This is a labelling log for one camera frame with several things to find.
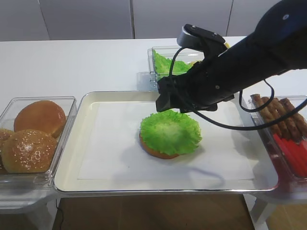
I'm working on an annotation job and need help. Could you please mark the silver metal tray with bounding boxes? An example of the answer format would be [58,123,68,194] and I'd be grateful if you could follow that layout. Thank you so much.
[54,91,278,196]

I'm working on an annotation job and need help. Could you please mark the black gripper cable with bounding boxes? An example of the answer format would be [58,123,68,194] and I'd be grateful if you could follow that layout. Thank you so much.
[169,46,307,132]

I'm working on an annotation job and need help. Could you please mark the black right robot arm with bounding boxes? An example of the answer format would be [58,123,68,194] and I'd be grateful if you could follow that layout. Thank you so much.
[156,0,307,113]

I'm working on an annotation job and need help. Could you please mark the yellow cheese slices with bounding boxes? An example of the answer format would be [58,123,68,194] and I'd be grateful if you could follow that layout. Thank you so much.
[189,42,230,66]

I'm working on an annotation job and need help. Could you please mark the white paper liner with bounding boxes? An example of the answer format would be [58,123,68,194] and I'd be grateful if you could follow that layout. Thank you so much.
[79,102,254,181]

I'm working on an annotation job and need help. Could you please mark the red tomato slice front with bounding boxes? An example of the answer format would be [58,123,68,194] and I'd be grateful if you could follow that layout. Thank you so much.
[289,141,307,169]

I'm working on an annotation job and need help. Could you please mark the partly hidden bun left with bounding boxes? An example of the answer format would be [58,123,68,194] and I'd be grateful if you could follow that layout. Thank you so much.
[0,128,14,174]

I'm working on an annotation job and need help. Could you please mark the sesame bun top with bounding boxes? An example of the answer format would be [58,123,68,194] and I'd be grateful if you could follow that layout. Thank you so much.
[0,129,58,173]

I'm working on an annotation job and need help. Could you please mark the green lettuce leaf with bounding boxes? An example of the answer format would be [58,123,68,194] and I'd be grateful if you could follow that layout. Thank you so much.
[140,110,202,155]

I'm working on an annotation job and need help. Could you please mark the green lettuce pile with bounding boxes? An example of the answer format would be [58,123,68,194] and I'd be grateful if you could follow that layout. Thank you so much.
[153,51,193,77]

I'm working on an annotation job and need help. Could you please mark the clear bun container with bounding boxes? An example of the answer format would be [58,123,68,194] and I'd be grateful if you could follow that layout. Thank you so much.
[0,96,77,189]

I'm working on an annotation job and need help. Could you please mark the brown burger patty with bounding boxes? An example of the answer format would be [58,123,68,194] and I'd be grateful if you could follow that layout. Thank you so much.
[280,98,307,138]
[251,93,283,138]
[271,98,302,142]
[258,97,291,140]

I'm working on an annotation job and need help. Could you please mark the clear patty and tomato container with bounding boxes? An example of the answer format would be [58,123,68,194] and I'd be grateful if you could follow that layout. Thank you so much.
[251,95,307,192]

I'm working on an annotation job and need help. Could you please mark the plain brown bun top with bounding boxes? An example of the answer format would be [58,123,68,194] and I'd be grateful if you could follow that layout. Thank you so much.
[13,100,66,138]

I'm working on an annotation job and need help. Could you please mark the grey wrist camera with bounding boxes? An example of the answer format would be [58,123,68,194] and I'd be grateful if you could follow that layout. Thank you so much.
[177,24,227,59]

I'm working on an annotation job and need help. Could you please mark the brown burger patty front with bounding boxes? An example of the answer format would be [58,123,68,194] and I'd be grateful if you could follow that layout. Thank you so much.
[280,98,307,138]

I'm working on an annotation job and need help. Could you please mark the clear lettuce and cheese container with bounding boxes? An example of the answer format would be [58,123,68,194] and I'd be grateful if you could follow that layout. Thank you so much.
[147,46,204,87]

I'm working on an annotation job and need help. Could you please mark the brown burger patty back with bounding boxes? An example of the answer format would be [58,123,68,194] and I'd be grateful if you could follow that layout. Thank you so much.
[251,93,283,138]

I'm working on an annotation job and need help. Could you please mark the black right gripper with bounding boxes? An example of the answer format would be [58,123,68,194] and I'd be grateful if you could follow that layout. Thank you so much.
[155,60,235,113]

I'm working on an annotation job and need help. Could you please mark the bottom bun half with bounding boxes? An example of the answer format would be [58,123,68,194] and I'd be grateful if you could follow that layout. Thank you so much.
[139,134,179,160]

